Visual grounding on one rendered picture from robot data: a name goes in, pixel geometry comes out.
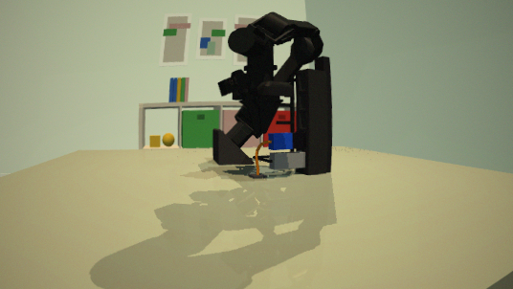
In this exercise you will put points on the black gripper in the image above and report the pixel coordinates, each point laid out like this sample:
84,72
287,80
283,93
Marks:
263,103

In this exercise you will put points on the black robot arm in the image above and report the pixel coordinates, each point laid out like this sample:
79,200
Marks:
256,41

